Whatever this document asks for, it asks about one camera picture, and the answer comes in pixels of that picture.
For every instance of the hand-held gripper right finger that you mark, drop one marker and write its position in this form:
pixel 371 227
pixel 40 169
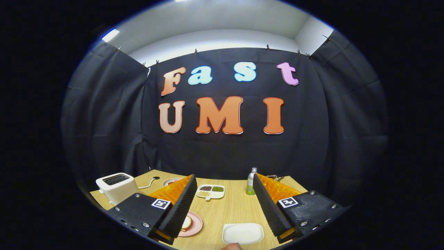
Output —
pixel 267 205

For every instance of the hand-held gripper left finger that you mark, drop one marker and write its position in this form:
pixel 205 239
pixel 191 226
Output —
pixel 182 205

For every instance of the brown toasted bread slice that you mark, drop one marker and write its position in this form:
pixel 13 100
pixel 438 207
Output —
pixel 186 223

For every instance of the pink round plate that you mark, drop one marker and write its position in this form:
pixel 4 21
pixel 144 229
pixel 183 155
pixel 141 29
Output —
pixel 197 224

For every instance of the silver bottle with green label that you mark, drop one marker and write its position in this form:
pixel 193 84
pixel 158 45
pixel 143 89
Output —
pixel 251 184

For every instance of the white round plate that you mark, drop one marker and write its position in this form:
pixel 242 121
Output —
pixel 166 183

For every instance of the white rectangular plate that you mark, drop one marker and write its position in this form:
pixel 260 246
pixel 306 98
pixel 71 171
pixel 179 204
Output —
pixel 242 233

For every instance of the white divided dish with beans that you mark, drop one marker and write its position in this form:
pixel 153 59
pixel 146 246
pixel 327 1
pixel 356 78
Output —
pixel 218 194

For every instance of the white toaster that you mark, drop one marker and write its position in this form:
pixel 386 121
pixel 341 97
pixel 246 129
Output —
pixel 119 191

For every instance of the black backdrop cloth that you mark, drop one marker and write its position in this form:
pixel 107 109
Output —
pixel 225 152

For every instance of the row of small cloth clips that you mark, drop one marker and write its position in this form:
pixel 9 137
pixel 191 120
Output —
pixel 267 47

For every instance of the ceiling light panel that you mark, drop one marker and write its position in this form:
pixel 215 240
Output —
pixel 110 35

